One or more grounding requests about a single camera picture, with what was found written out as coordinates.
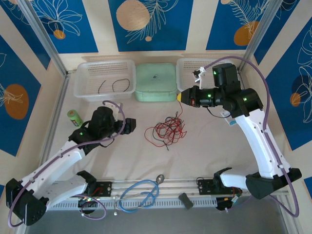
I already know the black controller with wires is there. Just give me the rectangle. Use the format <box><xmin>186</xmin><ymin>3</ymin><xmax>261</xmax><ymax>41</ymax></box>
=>
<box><xmin>215</xmin><ymin>194</ymin><xmax>244</xmax><ymax>212</ymax></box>
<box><xmin>77</xmin><ymin>196</ymin><xmax>98</xmax><ymax>215</ymax></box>

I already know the green can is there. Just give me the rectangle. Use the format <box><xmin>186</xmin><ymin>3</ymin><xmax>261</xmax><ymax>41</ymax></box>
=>
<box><xmin>67</xmin><ymin>109</ymin><xmax>83</xmax><ymax>128</ymax></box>

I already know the grey slotted cable duct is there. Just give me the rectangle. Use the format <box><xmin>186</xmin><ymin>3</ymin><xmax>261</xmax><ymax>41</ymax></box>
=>
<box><xmin>30</xmin><ymin>197</ymin><xmax>218</xmax><ymax>210</ymax></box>

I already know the white perforated plastic basket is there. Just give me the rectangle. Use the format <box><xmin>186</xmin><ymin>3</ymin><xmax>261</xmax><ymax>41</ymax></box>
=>
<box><xmin>175</xmin><ymin>58</ymin><xmax>241</xmax><ymax>93</ymax></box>
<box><xmin>74</xmin><ymin>59</ymin><xmax>137</xmax><ymax>102</ymax></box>

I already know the aluminium frame post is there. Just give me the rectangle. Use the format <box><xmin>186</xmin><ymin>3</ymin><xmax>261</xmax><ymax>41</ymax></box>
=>
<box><xmin>238</xmin><ymin>0</ymin><xmax>282</xmax><ymax>74</ymax></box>
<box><xmin>17</xmin><ymin>0</ymin><xmax>69</xmax><ymax>76</ymax></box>

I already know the aluminium side rail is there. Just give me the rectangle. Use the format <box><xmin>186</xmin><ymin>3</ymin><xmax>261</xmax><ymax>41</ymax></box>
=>
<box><xmin>40</xmin><ymin>70</ymin><xmax>71</xmax><ymax>171</ymax></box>
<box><xmin>237</xmin><ymin>68</ymin><xmax>253</xmax><ymax>90</ymax></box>

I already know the blue stethoscope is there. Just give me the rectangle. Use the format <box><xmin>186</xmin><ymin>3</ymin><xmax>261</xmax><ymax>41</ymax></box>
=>
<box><xmin>113</xmin><ymin>174</ymin><xmax>165</xmax><ymax>216</ymax></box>

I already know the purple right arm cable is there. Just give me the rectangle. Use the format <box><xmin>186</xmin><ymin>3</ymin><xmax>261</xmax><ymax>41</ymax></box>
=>
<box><xmin>204</xmin><ymin>56</ymin><xmax>300</xmax><ymax>218</ymax></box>

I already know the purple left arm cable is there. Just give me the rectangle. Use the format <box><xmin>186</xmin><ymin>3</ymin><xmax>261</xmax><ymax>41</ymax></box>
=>
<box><xmin>8</xmin><ymin>100</ymin><xmax>126</xmax><ymax>227</ymax></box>

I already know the cream table cover sheet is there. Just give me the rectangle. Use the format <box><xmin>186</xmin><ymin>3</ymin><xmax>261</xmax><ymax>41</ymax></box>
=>
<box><xmin>40</xmin><ymin>53</ymin><xmax>276</xmax><ymax>182</ymax></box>

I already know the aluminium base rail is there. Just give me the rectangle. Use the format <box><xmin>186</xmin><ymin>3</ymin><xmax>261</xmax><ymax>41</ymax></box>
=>
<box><xmin>46</xmin><ymin>177</ymin><xmax>290</xmax><ymax>200</ymax></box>

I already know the black rubber block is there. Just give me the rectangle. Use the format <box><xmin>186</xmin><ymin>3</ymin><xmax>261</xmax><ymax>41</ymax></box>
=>
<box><xmin>178</xmin><ymin>192</ymin><xmax>194</xmax><ymax>210</ymax></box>

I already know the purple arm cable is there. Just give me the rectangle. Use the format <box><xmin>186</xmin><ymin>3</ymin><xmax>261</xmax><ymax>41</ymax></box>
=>
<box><xmin>204</xmin><ymin>56</ymin><xmax>300</xmax><ymax>218</ymax></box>
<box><xmin>8</xmin><ymin>100</ymin><xmax>126</xmax><ymax>227</ymax></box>

